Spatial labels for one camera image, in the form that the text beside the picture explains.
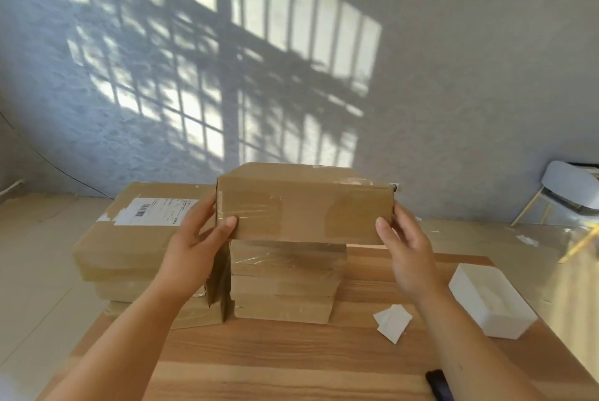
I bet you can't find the person's right forearm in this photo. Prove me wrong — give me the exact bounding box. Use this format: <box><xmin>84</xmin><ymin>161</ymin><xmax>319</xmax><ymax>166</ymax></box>
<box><xmin>414</xmin><ymin>286</ymin><xmax>553</xmax><ymax>401</ymax></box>

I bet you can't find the black cable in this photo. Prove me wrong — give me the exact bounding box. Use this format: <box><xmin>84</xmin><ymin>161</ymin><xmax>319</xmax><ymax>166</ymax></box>
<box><xmin>0</xmin><ymin>111</ymin><xmax>115</xmax><ymax>201</ymax></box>

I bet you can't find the person's left forearm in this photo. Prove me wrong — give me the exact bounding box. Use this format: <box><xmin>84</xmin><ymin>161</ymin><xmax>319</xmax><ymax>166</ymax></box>
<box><xmin>41</xmin><ymin>280</ymin><xmax>207</xmax><ymax>401</ymax></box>

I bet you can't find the black tool handle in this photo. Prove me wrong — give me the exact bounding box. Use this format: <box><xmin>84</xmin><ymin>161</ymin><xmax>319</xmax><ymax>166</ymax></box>
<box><xmin>425</xmin><ymin>369</ymin><xmax>455</xmax><ymax>401</ymax></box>

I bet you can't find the taped brown cardboard box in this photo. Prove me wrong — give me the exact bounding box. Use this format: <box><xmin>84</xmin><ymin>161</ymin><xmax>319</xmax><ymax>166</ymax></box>
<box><xmin>215</xmin><ymin>162</ymin><xmax>397</xmax><ymax>245</ymax></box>

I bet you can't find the person's left hand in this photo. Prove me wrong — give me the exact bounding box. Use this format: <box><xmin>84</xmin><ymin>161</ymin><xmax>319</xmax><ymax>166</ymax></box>
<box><xmin>153</xmin><ymin>193</ymin><xmax>238</xmax><ymax>302</ymax></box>

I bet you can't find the open white box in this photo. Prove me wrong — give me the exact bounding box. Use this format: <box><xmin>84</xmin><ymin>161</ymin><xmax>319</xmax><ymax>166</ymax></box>
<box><xmin>448</xmin><ymin>263</ymin><xmax>539</xmax><ymax>340</ymax></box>

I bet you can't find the white chair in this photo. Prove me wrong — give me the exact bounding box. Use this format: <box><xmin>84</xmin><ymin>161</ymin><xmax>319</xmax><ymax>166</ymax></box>
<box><xmin>510</xmin><ymin>161</ymin><xmax>599</xmax><ymax>227</ymax></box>

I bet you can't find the folded white paper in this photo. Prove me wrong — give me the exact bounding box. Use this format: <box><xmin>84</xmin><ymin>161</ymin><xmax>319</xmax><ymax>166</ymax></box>
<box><xmin>373</xmin><ymin>304</ymin><xmax>413</xmax><ymax>345</ymax></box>

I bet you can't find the large labelled cardboard box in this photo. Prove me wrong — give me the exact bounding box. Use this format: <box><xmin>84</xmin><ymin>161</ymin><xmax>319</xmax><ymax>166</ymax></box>
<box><xmin>72</xmin><ymin>182</ymin><xmax>217</xmax><ymax>282</ymax></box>

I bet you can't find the person's right hand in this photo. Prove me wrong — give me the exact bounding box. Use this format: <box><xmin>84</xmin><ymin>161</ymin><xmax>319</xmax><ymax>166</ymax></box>
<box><xmin>375</xmin><ymin>202</ymin><xmax>444</xmax><ymax>301</ymax></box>

